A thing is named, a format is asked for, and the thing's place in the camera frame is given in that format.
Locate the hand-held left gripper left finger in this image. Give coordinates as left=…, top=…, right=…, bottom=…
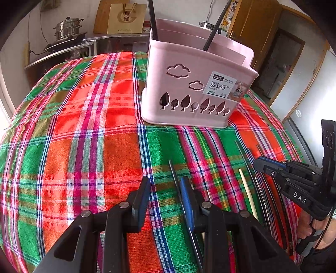
left=34, top=177, right=152, bottom=273

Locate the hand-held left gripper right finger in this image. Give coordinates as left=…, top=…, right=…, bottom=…
left=180, top=176, right=294, bottom=273

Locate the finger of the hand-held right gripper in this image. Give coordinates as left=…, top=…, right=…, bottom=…
left=253, top=157, right=292, bottom=191
left=276, top=160, right=323, bottom=181

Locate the cream chopstick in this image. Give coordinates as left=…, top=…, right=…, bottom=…
left=238, top=168, right=259, bottom=221

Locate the black chopstick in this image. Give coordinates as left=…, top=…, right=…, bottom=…
left=253, top=176, right=289, bottom=250
left=147, top=0, right=159, bottom=41
left=202, top=0, right=233, bottom=52
left=272, top=178, right=297, bottom=253

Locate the pink chopstick basket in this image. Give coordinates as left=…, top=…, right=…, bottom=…
left=141, top=18, right=259, bottom=128

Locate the person's right forearm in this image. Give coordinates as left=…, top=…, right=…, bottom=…
left=299, top=240, right=336, bottom=273

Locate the person's right hand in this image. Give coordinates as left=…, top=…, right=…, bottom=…
left=298, top=210, right=334, bottom=246

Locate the plaid tablecloth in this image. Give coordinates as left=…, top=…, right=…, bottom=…
left=0, top=51, right=305, bottom=273

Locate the wooden door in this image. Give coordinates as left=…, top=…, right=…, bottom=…
left=226, top=0, right=283, bottom=72

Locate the white electric kettle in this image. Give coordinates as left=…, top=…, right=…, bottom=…
left=198, top=21, right=228, bottom=38

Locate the metal shelf rack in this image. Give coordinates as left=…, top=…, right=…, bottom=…
left=24, top=42, right=92, bottom=72

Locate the black induction cooker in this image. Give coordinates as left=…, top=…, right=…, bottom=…
left=43, top=32, right=89, bottom=52

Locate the tan paper gift bag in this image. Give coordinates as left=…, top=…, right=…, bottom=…
left=107, top=3, right=148, bottom=35

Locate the stainless steel steamer pot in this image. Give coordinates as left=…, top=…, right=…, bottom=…
left=54, top=16, right=85, bottom=41

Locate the wooden cutting board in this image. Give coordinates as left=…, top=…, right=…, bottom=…
left=93, top=0, right=127, bottom=34

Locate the black cable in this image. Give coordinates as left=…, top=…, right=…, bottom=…
left=314, top=207, right=336, bottom=250

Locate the wooden door frame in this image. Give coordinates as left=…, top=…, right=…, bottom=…
left=259, top=5, right=331, bottom=107

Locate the giraffe wall poster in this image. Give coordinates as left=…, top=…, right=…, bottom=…
left=220, top=0, right=242, bottom=32

